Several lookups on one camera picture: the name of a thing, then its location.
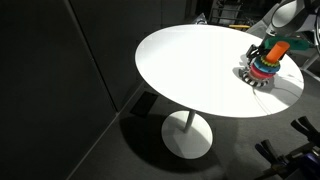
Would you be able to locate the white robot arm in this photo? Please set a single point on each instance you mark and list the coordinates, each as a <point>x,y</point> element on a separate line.
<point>286,16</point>

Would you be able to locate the orange stacking stand post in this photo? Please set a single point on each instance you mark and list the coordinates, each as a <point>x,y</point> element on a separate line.
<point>276,51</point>

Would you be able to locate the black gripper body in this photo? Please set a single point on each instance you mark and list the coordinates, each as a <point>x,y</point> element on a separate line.
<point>257,48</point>

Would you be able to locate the white table pedestal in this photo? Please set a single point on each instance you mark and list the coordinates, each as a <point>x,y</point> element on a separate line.
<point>186,136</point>

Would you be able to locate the yellow bar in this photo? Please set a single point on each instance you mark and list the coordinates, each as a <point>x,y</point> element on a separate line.
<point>240,26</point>

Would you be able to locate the metal frame cart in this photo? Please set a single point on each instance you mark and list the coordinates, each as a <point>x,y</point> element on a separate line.
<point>226,11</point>

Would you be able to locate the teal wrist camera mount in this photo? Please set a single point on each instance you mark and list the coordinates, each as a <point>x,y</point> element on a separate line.
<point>293,42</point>

